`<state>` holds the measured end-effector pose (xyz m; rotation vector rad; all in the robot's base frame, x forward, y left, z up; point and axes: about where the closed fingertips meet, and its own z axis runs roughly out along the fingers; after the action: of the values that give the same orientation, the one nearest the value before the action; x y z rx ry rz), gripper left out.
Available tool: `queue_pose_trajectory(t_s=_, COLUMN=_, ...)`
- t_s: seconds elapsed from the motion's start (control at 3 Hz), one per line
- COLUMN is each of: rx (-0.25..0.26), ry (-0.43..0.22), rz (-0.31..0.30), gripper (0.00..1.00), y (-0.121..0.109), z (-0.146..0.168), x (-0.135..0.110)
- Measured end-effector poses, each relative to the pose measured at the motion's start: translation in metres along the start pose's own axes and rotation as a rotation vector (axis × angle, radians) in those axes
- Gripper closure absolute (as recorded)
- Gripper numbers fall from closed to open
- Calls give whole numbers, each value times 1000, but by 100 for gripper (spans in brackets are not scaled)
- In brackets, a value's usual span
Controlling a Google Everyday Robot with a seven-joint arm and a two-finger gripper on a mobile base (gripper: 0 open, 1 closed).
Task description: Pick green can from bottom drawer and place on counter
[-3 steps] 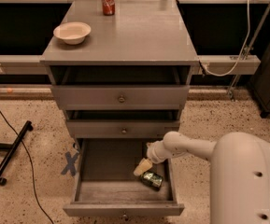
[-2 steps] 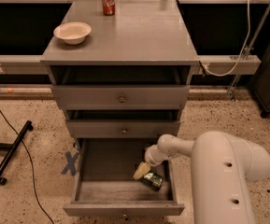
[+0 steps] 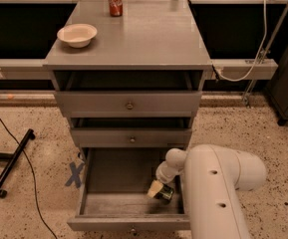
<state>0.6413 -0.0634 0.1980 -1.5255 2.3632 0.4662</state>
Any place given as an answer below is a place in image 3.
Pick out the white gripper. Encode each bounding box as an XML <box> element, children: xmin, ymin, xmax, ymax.
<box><xmin>147</xmin><ymin>161</ymin><xmax>183</xmax><ymax>198</ymax></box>

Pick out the green soda can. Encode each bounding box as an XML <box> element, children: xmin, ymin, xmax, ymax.
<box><xmin>154</xmin><ymin>184</ymin><xmax>174</xmax><ymax>202</ymax></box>

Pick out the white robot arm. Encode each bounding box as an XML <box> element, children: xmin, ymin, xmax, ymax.
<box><xmin>147</xmin><ymin>144</ymin><xmax>267</xmax><ymax>239</ymax></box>

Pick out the grey open bottom drawer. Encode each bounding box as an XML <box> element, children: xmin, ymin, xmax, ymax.
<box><xmin>68</xmin><ymin>148</ymin><xmax>190</xmax><ymax>232</ymax></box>

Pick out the grey middle drawer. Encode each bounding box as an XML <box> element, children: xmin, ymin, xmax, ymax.
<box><xmin>71</xmin><ymin>117</ymin><xmax>191</xmax><ymax>147</ymax></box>

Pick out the grey drawer cabinet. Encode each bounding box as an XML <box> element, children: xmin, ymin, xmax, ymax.
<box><xmin>46</xmin><ymin>0</ymin><xmax>212</xmax><ymax>154</ymax></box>

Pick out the grey top drawer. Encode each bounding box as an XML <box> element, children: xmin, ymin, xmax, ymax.
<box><xmin>55</xmin><ymin>71</ymin><xmax>201</xmax><ymax>118</ymax></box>

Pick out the red soda can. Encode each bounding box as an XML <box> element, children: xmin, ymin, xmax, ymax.
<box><xmin>109</xmin><ymin>0</ymin><xmax>123</xmax><ymax>17</ymax></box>

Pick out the black stand leg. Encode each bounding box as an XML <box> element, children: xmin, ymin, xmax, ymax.
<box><xmin>0</xmin><ymin>129</ymin><xmax>35</xmax><ymax>198</ymax></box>

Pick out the white bowl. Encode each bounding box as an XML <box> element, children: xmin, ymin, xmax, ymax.
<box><xmin>57</xmin><ymin>24</ymin><xmax>98</xmax><ymax>48</ymax></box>

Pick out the black floor cable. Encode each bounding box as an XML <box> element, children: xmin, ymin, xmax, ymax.
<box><xmin>0</xmin><ymin>89</ymin><xmax>59</xmax><ymax>239</ymax></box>

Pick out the white hanging cable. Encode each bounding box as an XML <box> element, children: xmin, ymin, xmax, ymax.
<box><xmin>214</xmin><ymin>0</ymin><xmax>268</xmax><ymax>83</ymax></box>

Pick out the grey metal frame rail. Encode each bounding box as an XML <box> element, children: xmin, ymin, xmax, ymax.
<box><xmin>0</xmin><ymin>59</ymin><xmax>278</xmax><ymax>80</ymax></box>

